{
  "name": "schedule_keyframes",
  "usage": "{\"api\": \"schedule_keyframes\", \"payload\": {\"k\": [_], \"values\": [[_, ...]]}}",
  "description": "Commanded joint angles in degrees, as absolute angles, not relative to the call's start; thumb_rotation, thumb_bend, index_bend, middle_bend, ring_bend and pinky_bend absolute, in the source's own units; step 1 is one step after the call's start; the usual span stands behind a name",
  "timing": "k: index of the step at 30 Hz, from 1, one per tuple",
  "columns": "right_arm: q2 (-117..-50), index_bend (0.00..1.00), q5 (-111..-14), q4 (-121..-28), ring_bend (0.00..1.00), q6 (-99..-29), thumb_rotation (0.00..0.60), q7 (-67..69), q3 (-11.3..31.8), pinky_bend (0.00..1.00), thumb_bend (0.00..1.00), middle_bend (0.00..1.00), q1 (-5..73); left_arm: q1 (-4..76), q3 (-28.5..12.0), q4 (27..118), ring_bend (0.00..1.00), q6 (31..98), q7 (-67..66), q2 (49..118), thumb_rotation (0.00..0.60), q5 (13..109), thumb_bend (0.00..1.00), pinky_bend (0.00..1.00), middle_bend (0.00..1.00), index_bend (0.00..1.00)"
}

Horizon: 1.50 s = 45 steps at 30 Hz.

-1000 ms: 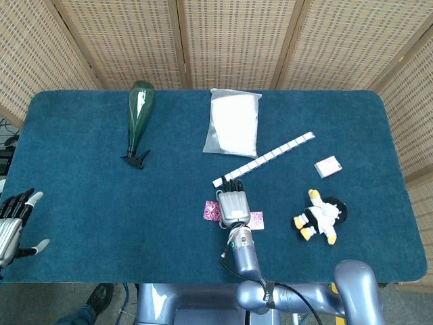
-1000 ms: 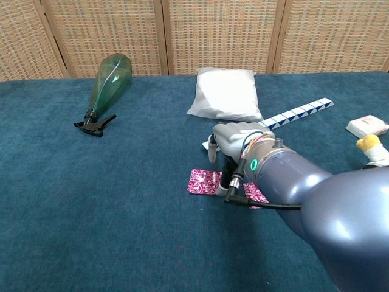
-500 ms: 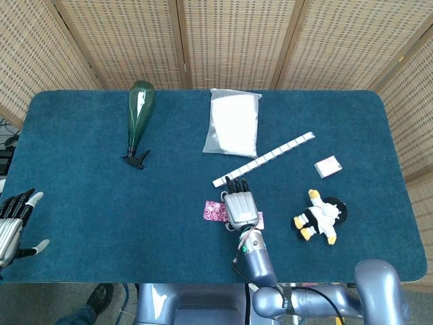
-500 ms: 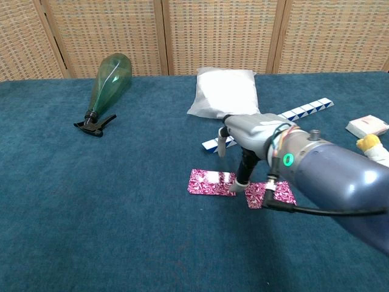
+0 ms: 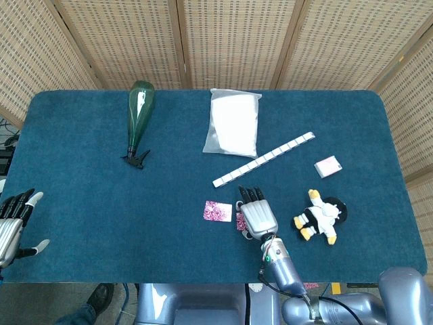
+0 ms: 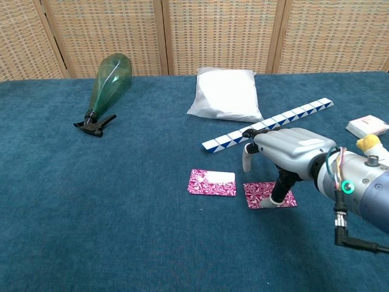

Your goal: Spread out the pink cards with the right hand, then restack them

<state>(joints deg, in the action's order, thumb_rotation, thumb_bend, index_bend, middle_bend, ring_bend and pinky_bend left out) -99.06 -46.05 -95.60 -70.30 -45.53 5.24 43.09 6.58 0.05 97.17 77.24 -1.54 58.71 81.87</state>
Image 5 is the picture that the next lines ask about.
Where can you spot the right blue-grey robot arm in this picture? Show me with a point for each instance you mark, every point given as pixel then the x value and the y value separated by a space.
pixel 284 267

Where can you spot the blue jeans leg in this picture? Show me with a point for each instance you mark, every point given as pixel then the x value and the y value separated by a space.
pixel 78 316

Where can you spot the blue-grey robot torso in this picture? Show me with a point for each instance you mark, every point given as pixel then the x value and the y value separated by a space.
pixel 203 304

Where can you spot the blue carpet table cover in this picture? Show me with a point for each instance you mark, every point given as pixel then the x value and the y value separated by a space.
pixel 101 220

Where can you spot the woven wicker folding screen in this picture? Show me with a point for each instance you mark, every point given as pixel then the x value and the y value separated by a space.
pixel 236 44

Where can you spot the black electronic device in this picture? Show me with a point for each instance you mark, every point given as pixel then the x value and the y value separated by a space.
pixel 4 162

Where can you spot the white filled plastic bag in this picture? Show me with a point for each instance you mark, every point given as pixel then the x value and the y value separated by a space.
pixel 233 122

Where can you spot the white tissue pack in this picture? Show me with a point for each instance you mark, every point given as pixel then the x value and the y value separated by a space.
pixel 327 166

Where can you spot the penguin plush toy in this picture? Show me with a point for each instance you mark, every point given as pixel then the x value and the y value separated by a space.
pixel 321 215

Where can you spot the black shoe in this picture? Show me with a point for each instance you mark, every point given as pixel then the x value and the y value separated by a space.
pixel 99 296

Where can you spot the green spray bottle black trigger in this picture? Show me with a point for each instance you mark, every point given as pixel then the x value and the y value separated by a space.
pixel 140 111

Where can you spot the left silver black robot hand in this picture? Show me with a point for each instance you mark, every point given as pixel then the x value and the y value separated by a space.
pixel 8 233

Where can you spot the pink patterned card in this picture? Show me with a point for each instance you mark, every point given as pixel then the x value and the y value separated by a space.
pixel 218 211
pixel 240 221

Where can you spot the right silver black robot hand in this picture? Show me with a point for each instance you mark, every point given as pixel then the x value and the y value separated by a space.
pixel 258 216

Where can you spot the white blue snake puzzle strip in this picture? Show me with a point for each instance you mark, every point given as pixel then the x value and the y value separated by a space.
pixel 264 159

